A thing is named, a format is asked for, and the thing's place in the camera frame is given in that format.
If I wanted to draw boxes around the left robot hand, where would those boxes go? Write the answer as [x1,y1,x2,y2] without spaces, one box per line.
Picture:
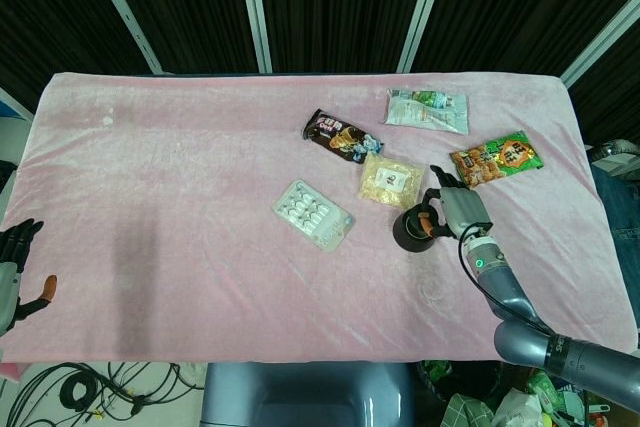
[0,219,59,336]

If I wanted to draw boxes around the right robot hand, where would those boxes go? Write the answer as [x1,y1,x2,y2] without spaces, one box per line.
[418,164,494,240]

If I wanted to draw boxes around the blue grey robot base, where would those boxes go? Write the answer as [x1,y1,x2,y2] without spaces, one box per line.
[199,361,416,427]

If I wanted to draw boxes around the black cylindrical cup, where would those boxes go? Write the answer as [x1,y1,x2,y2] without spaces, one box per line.
[391,206,441,254]

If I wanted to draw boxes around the green orange snack bag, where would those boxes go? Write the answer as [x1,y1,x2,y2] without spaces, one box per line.
[449,130,545,189]

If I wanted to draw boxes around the clear bag of yellow snacks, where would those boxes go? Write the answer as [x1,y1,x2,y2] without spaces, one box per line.
[357,154,427,210]

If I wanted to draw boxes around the white green flat packet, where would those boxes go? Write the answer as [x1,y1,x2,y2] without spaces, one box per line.
[383,88,471,135]

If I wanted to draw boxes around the brown chocolate snack packet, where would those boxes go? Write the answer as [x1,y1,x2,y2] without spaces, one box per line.
[301,108,386,165]

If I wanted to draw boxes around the white blister pack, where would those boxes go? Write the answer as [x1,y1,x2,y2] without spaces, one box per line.
[272,179,356,252]

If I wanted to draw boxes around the blue jeans fabric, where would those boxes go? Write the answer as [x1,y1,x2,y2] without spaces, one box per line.
[589,139,640,318]

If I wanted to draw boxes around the pink velvet table cloth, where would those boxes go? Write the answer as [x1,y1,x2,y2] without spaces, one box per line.
[0,70,640,364]

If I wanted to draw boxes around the rubbish bin with wrappers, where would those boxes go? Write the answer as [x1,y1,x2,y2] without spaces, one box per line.
[417,359,611,427]

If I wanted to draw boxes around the black coiled cables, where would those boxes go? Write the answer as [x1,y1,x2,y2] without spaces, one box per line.
[14,360,207,427]

